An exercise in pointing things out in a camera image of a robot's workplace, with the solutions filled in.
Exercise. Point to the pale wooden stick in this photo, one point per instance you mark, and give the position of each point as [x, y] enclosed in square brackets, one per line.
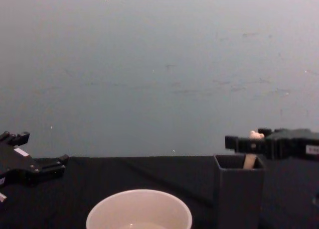
[249, 161]

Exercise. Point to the dark square open box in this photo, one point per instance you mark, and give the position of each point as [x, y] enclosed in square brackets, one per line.
[239, 196]

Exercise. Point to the white round cup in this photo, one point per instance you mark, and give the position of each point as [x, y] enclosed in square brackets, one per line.
[117, 209]

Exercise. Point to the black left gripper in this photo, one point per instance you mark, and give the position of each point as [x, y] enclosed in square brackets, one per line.
[17, 166]

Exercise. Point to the black table cloth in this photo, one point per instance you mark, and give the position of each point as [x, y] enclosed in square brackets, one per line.
[139, 171]

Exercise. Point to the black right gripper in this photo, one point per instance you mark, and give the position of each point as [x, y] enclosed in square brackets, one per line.
[291, 144]

